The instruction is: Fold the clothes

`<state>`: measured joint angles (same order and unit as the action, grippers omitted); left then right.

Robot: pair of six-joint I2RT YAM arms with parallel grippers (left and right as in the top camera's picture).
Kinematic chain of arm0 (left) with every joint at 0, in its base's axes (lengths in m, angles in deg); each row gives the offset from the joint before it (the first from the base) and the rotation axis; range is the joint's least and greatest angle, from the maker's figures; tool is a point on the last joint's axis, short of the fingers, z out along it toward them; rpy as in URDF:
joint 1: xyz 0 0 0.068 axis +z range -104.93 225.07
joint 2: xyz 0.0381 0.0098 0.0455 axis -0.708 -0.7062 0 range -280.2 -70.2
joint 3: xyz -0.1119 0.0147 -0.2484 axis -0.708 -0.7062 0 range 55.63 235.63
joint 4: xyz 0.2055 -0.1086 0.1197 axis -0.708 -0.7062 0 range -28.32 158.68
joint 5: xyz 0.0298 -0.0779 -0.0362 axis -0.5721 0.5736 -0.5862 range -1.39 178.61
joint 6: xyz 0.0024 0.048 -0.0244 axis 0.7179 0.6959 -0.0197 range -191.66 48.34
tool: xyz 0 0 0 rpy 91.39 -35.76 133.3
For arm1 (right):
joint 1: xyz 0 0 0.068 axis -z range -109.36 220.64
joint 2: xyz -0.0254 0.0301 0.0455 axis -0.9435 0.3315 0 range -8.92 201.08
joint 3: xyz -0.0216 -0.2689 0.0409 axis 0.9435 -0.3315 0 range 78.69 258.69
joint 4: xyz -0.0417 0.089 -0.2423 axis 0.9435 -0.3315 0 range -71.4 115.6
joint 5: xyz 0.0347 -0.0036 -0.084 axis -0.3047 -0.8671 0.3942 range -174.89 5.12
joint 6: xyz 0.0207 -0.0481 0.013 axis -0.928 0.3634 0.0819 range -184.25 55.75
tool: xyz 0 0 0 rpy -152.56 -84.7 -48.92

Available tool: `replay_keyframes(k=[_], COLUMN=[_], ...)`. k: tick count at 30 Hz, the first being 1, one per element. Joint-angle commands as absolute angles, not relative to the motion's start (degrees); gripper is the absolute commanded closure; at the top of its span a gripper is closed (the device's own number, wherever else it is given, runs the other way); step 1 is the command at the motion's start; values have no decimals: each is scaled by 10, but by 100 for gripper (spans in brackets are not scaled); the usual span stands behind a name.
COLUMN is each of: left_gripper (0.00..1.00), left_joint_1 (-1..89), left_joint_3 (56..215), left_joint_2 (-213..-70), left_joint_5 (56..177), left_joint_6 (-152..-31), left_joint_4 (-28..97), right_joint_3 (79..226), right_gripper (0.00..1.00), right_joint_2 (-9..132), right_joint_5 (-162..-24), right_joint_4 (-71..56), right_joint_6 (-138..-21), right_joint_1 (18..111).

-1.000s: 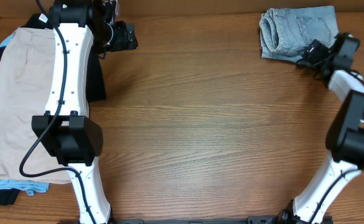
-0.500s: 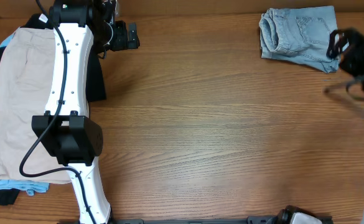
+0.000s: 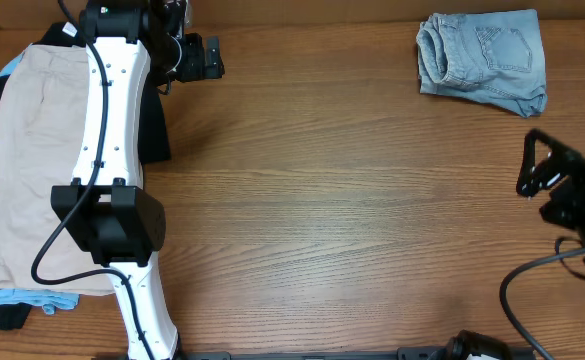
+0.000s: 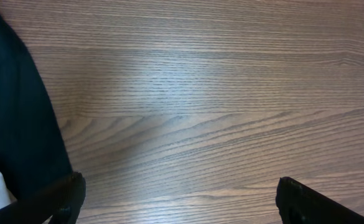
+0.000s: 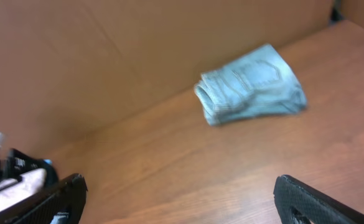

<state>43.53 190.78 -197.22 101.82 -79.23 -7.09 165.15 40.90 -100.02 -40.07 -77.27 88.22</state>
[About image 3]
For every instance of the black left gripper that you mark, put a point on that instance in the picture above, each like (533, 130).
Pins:
(212, 57)

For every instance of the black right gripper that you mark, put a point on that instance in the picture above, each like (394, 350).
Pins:
(584, 175)

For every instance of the light blue denim shorts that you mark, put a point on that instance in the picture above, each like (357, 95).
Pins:
(491, 58)

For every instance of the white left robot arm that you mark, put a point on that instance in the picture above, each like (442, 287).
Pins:
(131, 46)

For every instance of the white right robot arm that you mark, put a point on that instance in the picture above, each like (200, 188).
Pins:
(471, 345)

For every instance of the black t-shirt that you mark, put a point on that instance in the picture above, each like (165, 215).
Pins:
(153, 147)

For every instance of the beige khaki shorts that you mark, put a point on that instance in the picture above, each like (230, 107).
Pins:
(27, 165)

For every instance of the light blue garment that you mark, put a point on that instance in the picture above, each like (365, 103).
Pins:
(37, 299)

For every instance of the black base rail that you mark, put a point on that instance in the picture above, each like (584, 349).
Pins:
(404, 353)

